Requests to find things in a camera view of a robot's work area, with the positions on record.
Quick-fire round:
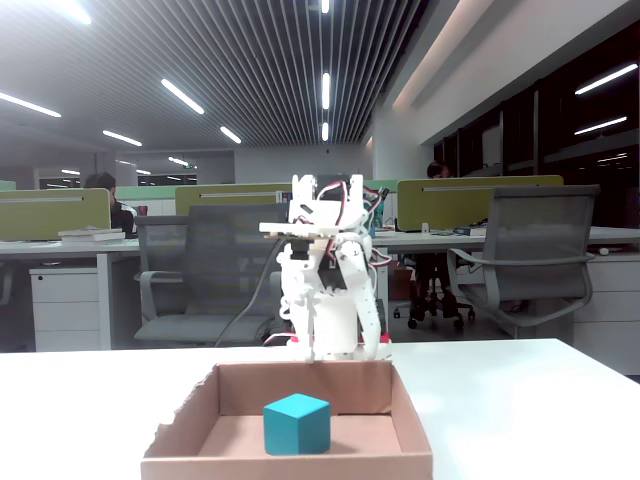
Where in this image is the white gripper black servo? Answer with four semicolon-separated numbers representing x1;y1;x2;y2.
277;238;384;364

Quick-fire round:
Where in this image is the brown cardboard box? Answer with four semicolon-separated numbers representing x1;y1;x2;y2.
140;360;434;480

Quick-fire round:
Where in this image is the stack of books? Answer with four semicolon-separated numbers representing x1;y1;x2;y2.
57;225;127;246

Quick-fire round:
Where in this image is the brown carton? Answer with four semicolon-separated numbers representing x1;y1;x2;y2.
389;262;415;302

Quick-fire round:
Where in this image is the grey mesh office chair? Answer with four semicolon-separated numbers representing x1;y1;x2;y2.
133;202;292;346
446;183;601;341

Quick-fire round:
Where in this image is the white drawer cabinet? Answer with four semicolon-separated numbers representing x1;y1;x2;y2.
28;267;101;352
572;252;640;376

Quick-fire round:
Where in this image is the blue cube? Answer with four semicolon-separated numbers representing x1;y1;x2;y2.
263;392;332;457

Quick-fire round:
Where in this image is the black swivel chair base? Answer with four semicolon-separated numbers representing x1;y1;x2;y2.
407;252;476;331

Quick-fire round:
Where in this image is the seated person dark jacket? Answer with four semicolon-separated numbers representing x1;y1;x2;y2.
85;172;139;237

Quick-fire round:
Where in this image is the olive green desk partition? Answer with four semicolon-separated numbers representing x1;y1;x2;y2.
0;188;112;242
396;174;565;233
174;182;294;217

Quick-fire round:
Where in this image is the white office desk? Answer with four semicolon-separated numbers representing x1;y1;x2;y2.
372;225;640;261
0;238;141;351

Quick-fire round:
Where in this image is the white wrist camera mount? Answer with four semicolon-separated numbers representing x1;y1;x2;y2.
258;222;341;246

